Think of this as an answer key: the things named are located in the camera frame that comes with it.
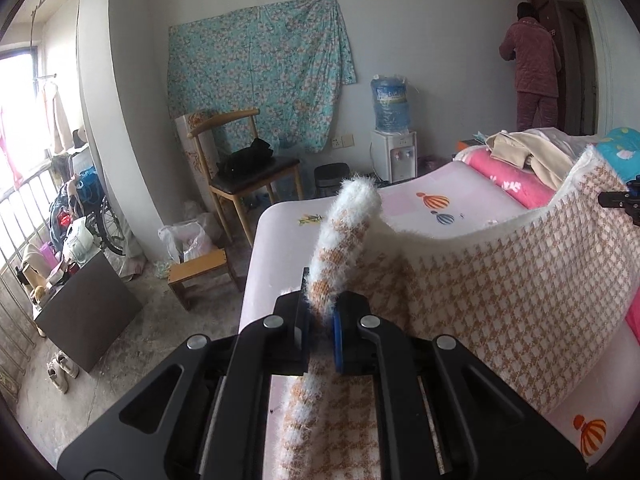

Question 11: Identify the small wooden stool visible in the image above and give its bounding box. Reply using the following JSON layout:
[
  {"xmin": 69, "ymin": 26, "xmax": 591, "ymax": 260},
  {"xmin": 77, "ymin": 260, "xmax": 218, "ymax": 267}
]
[{"xmin": 167, "ymin": 247, "xmax": 241, "ymax": 311}]

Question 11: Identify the dark trash bin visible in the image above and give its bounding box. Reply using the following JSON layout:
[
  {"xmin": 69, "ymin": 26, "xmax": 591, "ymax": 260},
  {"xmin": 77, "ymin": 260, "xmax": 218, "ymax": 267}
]
[{"xmin": 314, "ymin": 162, "xmax": 351, "ymax": 200}]

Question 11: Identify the blue water bottle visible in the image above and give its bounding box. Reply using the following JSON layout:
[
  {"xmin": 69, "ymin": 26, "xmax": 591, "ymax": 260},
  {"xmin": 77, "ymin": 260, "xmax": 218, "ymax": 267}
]
[{"xmin": 370, "ymin": 75, "xmax": 412, "ymax": 133}]

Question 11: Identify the cream garment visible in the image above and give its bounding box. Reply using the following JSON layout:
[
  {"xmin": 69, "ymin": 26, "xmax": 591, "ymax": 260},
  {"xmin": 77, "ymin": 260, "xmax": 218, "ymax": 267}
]
[{"xmin": 485, "ymin": 130, "xmax": 588, "ymax": 191}]

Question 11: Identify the beige white houndstooth coat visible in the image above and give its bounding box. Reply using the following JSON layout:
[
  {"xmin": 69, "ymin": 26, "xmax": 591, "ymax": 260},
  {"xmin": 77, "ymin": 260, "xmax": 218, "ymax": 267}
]
[{"xmin": 272, "ymin": 145, "xmax": 640, "ymax": 480}]

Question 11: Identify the teal blanket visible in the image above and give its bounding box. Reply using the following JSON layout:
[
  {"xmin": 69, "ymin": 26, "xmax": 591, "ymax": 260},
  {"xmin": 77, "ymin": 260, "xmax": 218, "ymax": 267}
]
[{"xmin": 595, "ymin": 127, "xmax": 640, "ymax": 186}]

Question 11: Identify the metal balcony railing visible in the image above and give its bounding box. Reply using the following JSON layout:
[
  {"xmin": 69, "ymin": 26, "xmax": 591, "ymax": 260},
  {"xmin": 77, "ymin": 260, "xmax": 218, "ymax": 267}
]
[{"xmin": 0, "ymin": 170, "xmax": 56, "ymax": 411}]

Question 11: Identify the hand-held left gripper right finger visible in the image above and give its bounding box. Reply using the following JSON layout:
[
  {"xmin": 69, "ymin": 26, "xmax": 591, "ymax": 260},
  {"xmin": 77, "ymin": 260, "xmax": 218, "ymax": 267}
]
[{"xmin": 330, "ymin": 291, "xmax": 586, "ymax": 480}]

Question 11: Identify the beige hanging garment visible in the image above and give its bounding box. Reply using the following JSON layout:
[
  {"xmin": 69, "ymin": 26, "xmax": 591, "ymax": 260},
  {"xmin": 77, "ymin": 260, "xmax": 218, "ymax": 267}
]
[{"xmin": 40, "ymin": 80, "xmax": 73, "ymax": 153}]

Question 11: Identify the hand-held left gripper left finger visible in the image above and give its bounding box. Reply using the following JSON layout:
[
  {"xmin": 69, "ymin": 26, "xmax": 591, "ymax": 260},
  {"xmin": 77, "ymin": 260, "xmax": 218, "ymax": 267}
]
[{"xmin": 57, "ymin": 267, "xmax": 313, "ymax": 480}]

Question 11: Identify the white plastic bag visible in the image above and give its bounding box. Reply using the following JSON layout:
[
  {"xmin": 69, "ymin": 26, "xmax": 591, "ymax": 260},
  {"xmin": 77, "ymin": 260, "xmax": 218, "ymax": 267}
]
[
  {"xmin": 182, "ymin": 220, "xmax": 216, "ymax": 261},
  {"xmin": 159, "ymin": 222, "xmax": 188, "ymax": 263}
]

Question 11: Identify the wooden chair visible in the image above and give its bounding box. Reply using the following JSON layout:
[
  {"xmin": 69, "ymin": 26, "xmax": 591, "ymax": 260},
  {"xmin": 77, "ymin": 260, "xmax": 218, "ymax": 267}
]
[{"xmin": 187, "ymin": 108, "xmax": 305, "ymax": 248}]

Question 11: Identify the dark wooden door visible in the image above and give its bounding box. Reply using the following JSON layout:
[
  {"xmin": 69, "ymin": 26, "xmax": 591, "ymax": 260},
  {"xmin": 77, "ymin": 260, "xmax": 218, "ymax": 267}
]
[{"xmin": 525, "ymin": 0, "xmax": 598, "ymax": 136}]

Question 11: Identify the dark board leaning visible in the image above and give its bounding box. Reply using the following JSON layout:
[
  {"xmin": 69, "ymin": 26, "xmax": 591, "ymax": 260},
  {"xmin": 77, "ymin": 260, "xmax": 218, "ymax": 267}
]
[{"xmin": 32, "ymin": 250, "xmax": 143, "ymax": 373}]

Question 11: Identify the black clothing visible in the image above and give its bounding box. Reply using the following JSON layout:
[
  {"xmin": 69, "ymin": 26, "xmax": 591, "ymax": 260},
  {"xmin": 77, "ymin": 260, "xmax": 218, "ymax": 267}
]
[{"xmin": 217, "ymin": 137, "xmax": 275, "ymax": 178}]

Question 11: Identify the white shoe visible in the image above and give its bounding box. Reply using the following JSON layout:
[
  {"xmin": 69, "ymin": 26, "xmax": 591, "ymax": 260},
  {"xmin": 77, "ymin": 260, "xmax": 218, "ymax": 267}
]
[
  {"xmin": 55, "ymin": 351, "xmax": 81, "ymax": 380},
  {"xmin": 47, "ymin": 360, "xmax": 70, "ymax": 395}
]

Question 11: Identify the teal floral wall cloth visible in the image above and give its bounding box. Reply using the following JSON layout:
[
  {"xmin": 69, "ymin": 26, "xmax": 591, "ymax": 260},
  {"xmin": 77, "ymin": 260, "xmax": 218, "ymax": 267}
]
[{"xmin": 167, "ymin": 0, "xmax": 358, "ymax": 153}]

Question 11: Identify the white water dispenser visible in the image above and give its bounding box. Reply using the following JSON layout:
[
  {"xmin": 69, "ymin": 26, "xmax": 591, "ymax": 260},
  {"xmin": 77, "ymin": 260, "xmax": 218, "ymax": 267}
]
[{"xmin": 370, "ymin": 129, "xmax": 418, "ymax": 183}]

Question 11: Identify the balloon print bed sheet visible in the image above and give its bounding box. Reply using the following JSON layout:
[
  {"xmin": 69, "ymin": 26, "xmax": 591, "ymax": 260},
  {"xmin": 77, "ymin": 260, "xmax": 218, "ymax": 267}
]
[{"xmin": 240, "ymin": 157, "xmax": 640, "ymax": 471}]

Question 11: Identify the blue bag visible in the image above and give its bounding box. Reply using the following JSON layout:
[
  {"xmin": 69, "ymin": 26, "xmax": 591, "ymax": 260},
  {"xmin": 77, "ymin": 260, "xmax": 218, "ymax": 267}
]
[{"xmin": 77, "ymin": 167, "xmax": 103, "ymax": 201}]

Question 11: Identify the pink hanging cloth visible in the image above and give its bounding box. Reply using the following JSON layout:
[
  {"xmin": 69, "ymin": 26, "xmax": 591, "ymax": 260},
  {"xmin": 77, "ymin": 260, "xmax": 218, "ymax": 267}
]
[{"xmin": 0, "ymin": 105, "xmax": 23, "ymax": 191}]

